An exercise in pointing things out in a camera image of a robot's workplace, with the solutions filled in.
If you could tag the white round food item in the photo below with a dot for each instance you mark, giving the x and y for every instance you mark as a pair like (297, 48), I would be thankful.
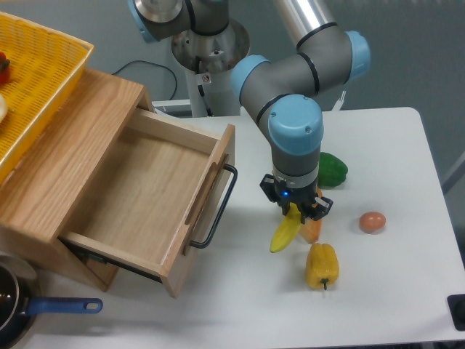
(3, 108)

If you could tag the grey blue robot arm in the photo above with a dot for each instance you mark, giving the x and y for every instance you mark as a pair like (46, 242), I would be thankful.
(278, 96)

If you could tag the pan with blue handle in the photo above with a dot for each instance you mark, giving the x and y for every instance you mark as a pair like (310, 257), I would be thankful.
(19, 306)

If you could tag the wooden drawer cabinet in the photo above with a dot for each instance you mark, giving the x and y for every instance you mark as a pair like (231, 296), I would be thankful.
(40, 195)

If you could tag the yellow bell pepper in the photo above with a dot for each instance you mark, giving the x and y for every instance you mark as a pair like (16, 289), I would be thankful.
(322, 266)

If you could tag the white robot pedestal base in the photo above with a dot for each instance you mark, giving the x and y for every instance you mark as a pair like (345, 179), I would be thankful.
(208, 62)

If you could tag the orange croissant bread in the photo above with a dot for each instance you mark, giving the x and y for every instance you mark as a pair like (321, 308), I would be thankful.
(310, 231)

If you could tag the yellow plastic basket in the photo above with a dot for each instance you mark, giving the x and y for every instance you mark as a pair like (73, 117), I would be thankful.
(45, 67)

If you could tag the green bell pepper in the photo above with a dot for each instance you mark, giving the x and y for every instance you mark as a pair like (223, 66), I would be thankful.
(332, 171)

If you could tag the open wooden top drawer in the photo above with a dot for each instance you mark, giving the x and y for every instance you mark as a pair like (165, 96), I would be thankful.
(158, 188)

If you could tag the yellow banana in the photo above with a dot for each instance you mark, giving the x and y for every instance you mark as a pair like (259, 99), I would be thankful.
(287, 230)

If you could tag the brown egg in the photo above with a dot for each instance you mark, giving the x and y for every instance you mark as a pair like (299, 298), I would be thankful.
(371, 222)

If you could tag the black drawer handle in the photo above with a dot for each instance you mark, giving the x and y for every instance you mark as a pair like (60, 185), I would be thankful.
(206, 242)

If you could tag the black corner object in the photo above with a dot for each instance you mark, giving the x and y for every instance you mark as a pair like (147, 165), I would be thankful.
(456, 303)

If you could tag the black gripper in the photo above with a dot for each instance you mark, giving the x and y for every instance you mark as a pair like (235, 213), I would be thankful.
(307, 199)

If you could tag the red tomato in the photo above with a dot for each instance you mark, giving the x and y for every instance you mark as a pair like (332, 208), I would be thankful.
(4, 69)

